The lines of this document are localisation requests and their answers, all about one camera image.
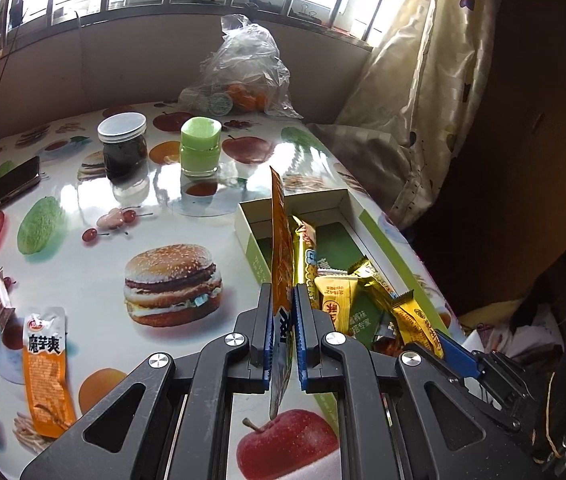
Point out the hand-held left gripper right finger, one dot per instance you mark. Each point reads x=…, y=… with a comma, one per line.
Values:
x=303, y=355

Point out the black smartphone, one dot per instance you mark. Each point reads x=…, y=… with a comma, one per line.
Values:
x=5, y=190

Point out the clear plastic bag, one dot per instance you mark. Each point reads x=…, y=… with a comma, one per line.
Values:
x=243, y=70

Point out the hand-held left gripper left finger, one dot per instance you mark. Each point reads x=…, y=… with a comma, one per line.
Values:
x=263, y=340

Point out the black binder clip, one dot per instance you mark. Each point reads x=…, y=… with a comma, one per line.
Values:
x=305, y=10

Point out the green jar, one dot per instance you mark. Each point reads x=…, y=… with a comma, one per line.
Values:
x=200, y=147

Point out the cream printed curtain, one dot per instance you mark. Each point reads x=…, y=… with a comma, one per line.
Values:
x=438, y=85

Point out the small brown snack packet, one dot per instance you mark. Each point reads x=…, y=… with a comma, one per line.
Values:
x=0, y=297

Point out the red snack packet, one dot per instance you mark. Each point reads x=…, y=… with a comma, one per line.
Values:
x=388, y=347

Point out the golden snack packet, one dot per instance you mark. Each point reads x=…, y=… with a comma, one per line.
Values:
x=375, y=280

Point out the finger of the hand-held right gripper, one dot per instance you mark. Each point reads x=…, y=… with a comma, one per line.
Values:
x=458, y=355

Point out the green cardboard box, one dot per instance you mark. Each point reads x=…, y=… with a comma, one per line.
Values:
x=343, y=240

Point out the orange snack packet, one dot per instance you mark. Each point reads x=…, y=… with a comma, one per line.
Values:
x=45, y=360
x=283, y=245

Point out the yellow snack packet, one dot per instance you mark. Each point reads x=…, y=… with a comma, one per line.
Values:
x=415, y=322
x=335, y=305

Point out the dark jar with white lid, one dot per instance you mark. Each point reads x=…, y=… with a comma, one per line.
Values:
x=123, y=147

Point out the white candy packet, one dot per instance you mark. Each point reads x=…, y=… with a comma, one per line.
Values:
x=333, y=272

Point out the pale patterned cloth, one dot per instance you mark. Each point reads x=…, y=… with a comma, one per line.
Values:
x=513, y=330

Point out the gold snack bar packet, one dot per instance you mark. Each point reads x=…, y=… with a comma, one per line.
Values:
x=308, y=260

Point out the fruit printed tablecloth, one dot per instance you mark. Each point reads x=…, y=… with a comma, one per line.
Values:
x=88, y=240

